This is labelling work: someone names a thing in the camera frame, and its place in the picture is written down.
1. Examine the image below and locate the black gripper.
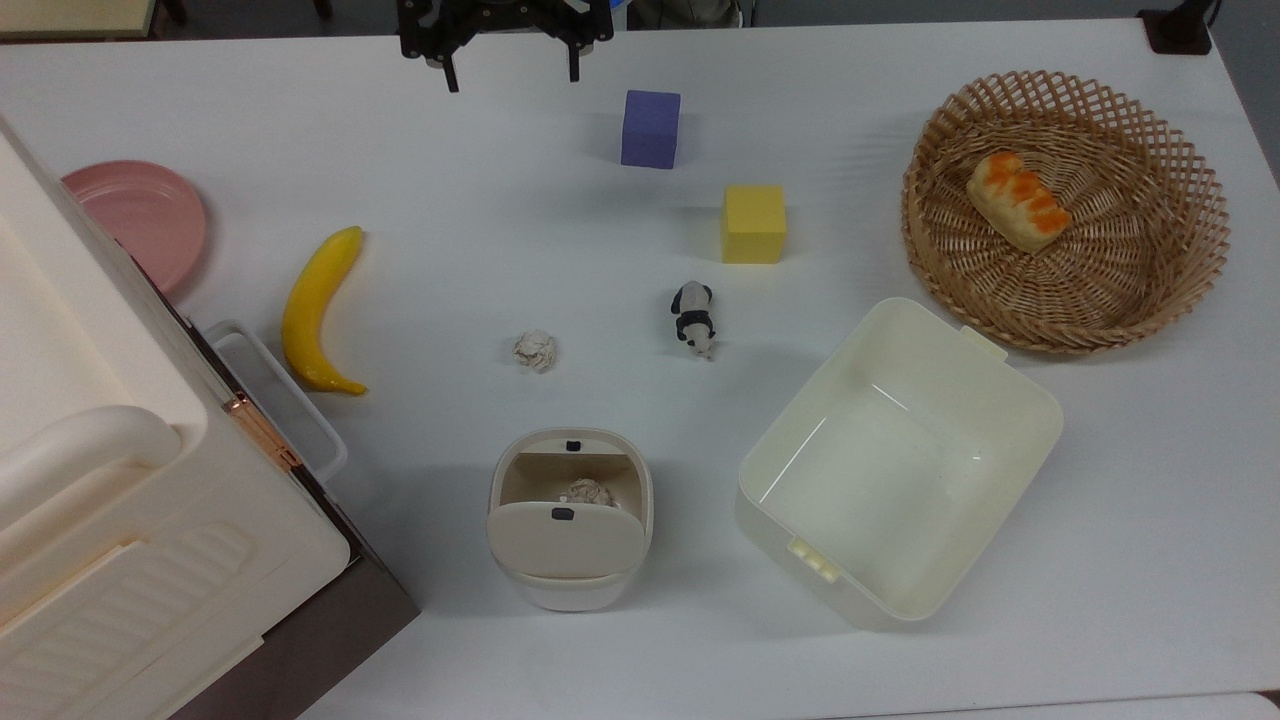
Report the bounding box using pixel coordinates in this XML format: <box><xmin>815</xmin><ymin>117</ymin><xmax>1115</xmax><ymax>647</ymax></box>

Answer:
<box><xmin>397</xmin><ymin>0</ymin><xmax>614</xmax><ymax>94</ymax></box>

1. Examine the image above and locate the beige trash bin lid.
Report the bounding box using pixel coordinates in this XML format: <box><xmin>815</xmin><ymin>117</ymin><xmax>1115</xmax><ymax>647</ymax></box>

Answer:
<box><xmin>488</xmin><ymin>501</ymin><xmax>646</xmax><ymax>580</ymax></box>

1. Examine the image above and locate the beige trash bin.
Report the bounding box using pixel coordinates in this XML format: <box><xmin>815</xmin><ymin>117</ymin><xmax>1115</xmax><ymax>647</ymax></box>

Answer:
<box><xmin>487</xmin><ymin>428</ymin><xmax>655</xmax><ymax>613</ymax></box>

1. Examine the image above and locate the purple foam cube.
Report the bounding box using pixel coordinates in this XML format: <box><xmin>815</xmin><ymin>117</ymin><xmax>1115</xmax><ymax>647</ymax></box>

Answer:
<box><xmin>620</xmin><ymin>89</ymin><xmax>682</xmax><ymax>170</ymax></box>

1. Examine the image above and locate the crumpled white paper ball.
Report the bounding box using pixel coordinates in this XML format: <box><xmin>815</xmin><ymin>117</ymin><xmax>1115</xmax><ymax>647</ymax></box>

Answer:
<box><xmin>512</xmin><ymin>329</ymin><xmax>559</xmax><ymax>374</ymax></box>

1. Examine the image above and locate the yellow foam cube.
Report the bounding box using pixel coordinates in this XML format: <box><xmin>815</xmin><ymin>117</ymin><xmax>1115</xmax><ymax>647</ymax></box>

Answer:
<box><xmin>722</xmin><ymin>184</ymin><xmax>788</xmax><ymax>265</ymax></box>

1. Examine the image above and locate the toy panda figurine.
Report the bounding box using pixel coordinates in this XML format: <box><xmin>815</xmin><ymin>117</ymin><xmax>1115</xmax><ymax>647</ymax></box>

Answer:
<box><xmin>670</xmin><ymin>281</ymin><xmax>718</xmax><ymax>362</ymax></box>

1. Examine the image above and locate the yellow banana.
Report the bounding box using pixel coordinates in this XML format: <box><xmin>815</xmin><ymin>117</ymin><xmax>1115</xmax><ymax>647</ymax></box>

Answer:
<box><xmin>281</xmin><ymin>226</ymin><xmax>369</xmax><ymax>396</ymax></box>

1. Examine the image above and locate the pink plate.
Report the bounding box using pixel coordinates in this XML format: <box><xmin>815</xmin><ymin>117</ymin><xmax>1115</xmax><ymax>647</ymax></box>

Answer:
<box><xmin>62</xmin><ymin>160</ymin><xmax>209</xmax><ymax>297</ymax></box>

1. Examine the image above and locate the clear plastic container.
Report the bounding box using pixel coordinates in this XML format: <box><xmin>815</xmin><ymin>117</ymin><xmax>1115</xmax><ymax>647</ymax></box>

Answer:
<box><xmin>203</xmin><ymin>319</ymin><xmax>349</xmax><ymax>487</ymax></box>

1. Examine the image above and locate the wooden side table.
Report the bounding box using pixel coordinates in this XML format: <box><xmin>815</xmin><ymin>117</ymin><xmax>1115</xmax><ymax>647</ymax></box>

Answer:
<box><xmin>0</xmin><ymin>0</ymin><xmax>159</xmax><ymax>41</ymax></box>

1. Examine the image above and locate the orange glazed bread loaf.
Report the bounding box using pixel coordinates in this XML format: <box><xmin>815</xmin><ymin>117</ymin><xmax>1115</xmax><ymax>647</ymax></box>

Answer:
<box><xmin>966</xmin><ymin>151</ymin><xmax>1073</xmax><ymax>253</ymax></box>

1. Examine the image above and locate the cream plastic storage box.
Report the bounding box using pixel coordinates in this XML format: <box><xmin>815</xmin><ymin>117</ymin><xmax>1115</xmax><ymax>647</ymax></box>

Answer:
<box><xmin>736</xmin><ymin>297</ymin><xmax>1064</xmax><ymax>632</ymax></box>

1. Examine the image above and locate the cream toy cabinet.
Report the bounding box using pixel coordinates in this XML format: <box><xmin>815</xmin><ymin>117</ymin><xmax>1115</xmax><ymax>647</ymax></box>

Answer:
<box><xmin>0</xmin><ymin>118</ymin><xmax>353</xmax><ymax>720</ymax></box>

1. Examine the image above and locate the black table clamp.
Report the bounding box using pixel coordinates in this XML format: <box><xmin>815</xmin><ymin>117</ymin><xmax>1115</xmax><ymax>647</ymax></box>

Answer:
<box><xmin>1138</xmin><ymin>0</ymin><xmax>1217</xmax><ymax>56</ymax></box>

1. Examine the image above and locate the woven wicker basket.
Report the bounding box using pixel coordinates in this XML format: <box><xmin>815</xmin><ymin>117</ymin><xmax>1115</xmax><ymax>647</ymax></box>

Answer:
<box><xmin>902</xmin><ymin>70</ymin><xmax>1232</xmax><ymax>355</ymax></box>

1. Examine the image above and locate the rose gold cabinet handle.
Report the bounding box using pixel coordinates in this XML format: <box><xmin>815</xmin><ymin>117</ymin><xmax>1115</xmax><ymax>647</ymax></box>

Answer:
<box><xmin>223</xmin><ymin>394</ymin><xmax>303</xmax><ymax>471</ymax></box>

